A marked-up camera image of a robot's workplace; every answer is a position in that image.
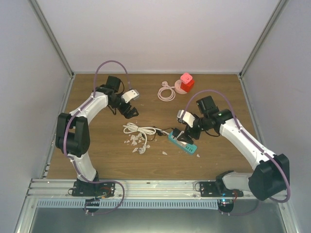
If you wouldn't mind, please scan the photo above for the white power cable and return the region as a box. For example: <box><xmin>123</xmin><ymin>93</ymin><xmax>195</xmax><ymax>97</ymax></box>
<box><xmin>122</xmin><ymin>122</ymin><xmax>157</xmax><ymax>154</ymax></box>

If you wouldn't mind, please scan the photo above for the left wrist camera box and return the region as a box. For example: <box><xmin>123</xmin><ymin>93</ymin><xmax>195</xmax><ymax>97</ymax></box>
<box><xmin>121</xmin><ymin>89</ymin><xmax>139</xmax><ymax>103</ymax></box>

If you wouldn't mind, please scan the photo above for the aluminium rail frame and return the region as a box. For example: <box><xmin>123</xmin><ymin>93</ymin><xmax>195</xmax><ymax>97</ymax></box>
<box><xmin>26</xmin><ymin>178</ymin><xmax>290</xmax><ymax>200</ymax></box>

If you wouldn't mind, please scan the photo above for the white cube adapter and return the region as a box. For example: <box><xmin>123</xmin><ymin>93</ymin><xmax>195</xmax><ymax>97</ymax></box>
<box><xmin>172</xmin><ymin>128</ymin><xmax>181</xmax><ymax>140</ymax></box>

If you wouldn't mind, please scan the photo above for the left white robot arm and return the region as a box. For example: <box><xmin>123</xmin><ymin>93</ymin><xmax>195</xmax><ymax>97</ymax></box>
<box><xmin>55</xmin><ymin>76</ymin><xmax>139</xmax><ymax>196</ymax></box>

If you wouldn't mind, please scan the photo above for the black charger with thin cable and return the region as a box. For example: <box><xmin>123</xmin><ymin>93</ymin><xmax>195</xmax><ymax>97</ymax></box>
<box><xmin>147</xmin><ymin>127</ymin><xmax>173</xmax><ymax>141</ymax></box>

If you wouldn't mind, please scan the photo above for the red cube socket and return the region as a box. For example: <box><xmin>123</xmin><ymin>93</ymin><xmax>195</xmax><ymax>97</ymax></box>
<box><xmin>180</xmin><ymin>80</ymin><xmax>195</xmax><ymax>93</ymax></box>

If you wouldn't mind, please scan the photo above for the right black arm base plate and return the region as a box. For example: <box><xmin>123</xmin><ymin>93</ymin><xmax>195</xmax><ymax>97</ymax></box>
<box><xmin>194</xmin><ymin>181</ymin><xmax>244</xmax><ymax>198</ymax></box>

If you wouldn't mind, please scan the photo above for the teal power strip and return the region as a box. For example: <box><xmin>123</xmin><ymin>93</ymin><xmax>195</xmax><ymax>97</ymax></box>
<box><xmin>168</xmin><ymin>132</ymin><xmax>197</xmax><ymax>154</ymax></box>

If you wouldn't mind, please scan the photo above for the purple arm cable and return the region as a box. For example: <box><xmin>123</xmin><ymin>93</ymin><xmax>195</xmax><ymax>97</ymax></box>
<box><xmin>62</xmin><ymin>60</ymin><xmax>133</xmax><ymax>216</ymax></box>
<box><xmin>183</xmin><ymin>89</ymin><xmax>292</xmax><ymax>216</ymax></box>

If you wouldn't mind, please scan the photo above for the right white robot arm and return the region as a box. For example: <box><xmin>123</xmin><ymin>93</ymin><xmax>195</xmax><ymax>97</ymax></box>
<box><xmin>173</xmin><ymin>96</ymin><xmax>291</xmax><ymax>202</ymax></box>

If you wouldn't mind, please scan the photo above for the pink power cable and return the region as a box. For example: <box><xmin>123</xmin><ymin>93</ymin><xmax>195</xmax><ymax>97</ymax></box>
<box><xmin>157</xmin><ymin>81</ymin><xmax>176</xmax><ymax>102</ymax></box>

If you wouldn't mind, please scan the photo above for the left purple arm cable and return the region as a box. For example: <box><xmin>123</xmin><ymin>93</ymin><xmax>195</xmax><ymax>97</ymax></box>
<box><xmin>62</xmin><ymin>60</ymin><xmax>133</xmax><ymax>216</ymax></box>

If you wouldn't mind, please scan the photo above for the pink round power socket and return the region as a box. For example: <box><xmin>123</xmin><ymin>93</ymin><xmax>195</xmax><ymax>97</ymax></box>
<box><xmin>174</xmin><ymin>80</ymin><xmax>187</xmax><ymax>95</ymax></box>

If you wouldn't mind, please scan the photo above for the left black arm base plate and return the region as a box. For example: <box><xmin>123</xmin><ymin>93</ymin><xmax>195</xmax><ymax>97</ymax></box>
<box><xmin>68</xmin><ymin>180</ymin><xmax>115</xmax><ymax>198</ymax></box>

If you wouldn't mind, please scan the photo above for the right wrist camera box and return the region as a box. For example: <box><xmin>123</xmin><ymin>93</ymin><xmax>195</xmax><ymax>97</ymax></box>
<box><xmin>177</xmin><ymin>110</ymin><xmax>195</xmax><ymax>128</ymax></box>

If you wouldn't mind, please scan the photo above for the grey slotted cable duct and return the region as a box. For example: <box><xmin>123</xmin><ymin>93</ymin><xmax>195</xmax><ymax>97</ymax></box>
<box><xmin>37</xmin><ymin>199</ymin><xmax>218</xmax><ymax>210</ymax></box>

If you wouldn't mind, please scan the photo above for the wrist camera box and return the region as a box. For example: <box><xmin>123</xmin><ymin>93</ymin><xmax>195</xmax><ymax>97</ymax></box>
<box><xmin>177</xmin><ymin>110</ymin><xmax>195</xmax><ymax>128</ymax></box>
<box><xmin>121</xmin><ymin>89</ymin><xmax>139</xmax><ymax>103</ymax></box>

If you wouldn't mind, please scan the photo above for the pink square plug adapter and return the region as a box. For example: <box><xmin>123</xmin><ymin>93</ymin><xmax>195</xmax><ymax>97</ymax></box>
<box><xmin>180</xmin><ymin>73</ymin><xmax>192</xmax><ymax>84</ymax></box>

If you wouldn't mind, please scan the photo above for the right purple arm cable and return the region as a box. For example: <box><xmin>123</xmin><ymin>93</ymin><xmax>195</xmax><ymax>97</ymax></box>
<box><xmin>183</xmin><ymin>89</ymin><xmax>292</xmax><ymax>216</ymax></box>

